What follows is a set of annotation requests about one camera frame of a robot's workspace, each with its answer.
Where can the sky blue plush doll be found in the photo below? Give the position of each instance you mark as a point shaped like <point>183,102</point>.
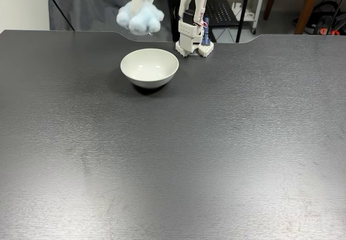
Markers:
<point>143,21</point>

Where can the white ceramic bowl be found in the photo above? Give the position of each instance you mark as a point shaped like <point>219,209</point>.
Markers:
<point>149,64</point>

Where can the grey cloth backdrop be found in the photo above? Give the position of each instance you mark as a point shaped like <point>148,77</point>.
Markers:
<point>94,7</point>

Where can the blue table clamp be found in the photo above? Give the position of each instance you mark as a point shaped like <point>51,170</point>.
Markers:
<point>206,32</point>

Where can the black perforated metal cart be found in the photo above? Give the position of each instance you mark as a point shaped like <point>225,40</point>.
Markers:
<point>224,10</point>

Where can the thin black slanted pole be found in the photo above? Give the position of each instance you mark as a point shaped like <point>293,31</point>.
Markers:
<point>58,6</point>

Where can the white item on shelf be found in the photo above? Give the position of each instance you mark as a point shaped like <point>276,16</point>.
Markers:
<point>243,11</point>

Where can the thick brown wooden leg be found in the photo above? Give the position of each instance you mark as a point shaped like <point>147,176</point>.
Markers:
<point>308,7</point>

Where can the black and red vacuum cleaner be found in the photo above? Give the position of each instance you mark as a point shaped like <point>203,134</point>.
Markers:
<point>321,21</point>

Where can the white cart frame with castor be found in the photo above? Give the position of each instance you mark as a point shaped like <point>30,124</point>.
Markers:
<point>258,5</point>

